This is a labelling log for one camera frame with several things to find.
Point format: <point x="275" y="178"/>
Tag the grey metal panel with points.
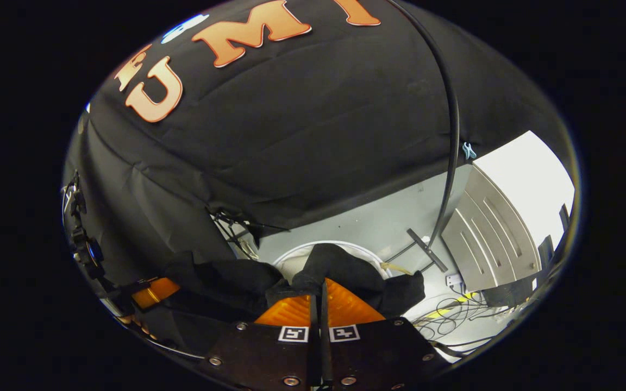
<point x="487" y="239"/>

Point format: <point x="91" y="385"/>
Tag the black backdrop cloth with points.
<point x="318" y="125"/>

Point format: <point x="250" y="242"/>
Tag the black knit garment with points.
<point x="226" y="282"/>

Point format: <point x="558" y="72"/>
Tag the white laundry hamper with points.
<point x="296" y="255"/>

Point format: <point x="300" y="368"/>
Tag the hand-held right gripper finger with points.
<point x="325" y="336"/>
<point x="314" y="353"/>

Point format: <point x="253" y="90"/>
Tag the light blue clip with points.
<point x="469" y="150"/>

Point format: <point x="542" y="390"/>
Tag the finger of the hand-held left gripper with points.
<point x="155" y="293"/>

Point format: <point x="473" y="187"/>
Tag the black clothes rack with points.
<point x="454" y="108"/>

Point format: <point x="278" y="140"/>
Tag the white power strip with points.
<point x="454" y="279"/>

